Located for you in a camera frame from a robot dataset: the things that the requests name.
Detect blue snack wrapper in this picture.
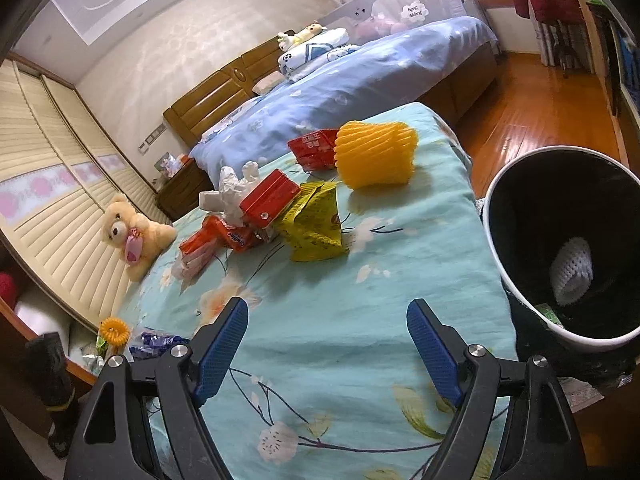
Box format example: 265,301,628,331
129,330,190,361

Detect green snack wrapper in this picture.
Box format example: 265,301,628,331
535,304,563,328

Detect white foam sleeve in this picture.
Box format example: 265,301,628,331
549,237,593,307

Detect white tissue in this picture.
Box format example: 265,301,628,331
218,160,260,226

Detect red snack box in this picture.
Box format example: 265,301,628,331
240,169,300,229

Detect yellow snack bag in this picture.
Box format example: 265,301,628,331
274,182,348,262

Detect yellow foam fruit net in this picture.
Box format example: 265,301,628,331
334,122,419,190

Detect red wrapper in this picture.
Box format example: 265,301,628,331
288,129,338,172

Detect red chip bag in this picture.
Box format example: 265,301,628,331
179,214,262,255

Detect white foam block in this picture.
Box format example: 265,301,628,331
198,191,224,211

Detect black round trash bin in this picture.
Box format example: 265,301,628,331
482,145,639,353

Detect beige teddy bear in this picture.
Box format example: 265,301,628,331
101,193,177,283

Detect floral teal bed sheet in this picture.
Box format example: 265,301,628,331
119,103,515,479

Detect wooden nightstand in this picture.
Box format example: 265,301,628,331
156,159,214,221

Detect tissue pack on nightstand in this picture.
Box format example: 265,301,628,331
154,153,183,179

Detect louvered wardrobe doors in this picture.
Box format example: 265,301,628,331
1,60,169,328

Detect blue patterned pillow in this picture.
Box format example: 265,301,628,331
201,96,262,142

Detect blue bed cover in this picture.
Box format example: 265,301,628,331
190,16,497,184

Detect wooden headboard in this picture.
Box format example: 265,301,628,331
163,37,281,148

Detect black cabinet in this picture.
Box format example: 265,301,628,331
587,2,639,140

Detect coat stand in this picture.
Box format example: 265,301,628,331
538,21,588,78

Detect beige pillow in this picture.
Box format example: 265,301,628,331
252,70,286,96

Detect folded blue white quilt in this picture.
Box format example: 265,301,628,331
278,27,360,81

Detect yellow plush dog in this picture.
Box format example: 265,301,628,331
277,22,326,52

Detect yellow spiral hair tie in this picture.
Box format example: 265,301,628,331
98,316,132,348

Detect grey bed guard rail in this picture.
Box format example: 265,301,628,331
319,0,466,46

